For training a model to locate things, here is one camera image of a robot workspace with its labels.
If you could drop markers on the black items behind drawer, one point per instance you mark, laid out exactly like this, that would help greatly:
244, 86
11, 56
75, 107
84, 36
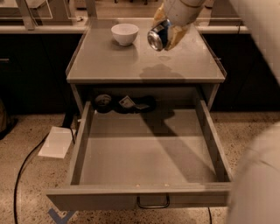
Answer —
105, 103

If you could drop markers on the metal drawer handle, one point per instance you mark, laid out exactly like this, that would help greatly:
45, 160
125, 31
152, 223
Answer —
153, 202

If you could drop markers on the dark lab bench right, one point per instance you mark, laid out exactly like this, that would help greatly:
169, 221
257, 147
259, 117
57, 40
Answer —
249, 85

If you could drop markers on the grey cabinet counter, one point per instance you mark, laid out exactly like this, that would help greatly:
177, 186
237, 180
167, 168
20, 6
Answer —
101, 60

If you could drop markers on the dark lab bench left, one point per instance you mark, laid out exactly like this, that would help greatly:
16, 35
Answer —
33, 63

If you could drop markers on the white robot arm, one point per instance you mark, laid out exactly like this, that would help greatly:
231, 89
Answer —
254, 196

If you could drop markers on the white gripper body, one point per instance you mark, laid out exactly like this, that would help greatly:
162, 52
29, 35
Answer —
181, 14

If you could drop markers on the white paper sheet on floor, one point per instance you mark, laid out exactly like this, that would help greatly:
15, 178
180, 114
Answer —
57, 143

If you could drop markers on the grey open top drawer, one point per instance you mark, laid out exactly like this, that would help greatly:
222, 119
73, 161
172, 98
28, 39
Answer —
172, 150

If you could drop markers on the dark lab bench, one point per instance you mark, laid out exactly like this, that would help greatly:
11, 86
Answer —
33, 63
249, 85

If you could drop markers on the blue pepsi can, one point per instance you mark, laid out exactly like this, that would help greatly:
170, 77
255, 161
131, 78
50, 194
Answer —
158, 36

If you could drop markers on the white ceramic bowl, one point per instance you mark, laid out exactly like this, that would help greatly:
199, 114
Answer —
124, 34

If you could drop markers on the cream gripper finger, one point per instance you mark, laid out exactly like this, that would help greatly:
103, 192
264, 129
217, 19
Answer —
175, 34
159, 15

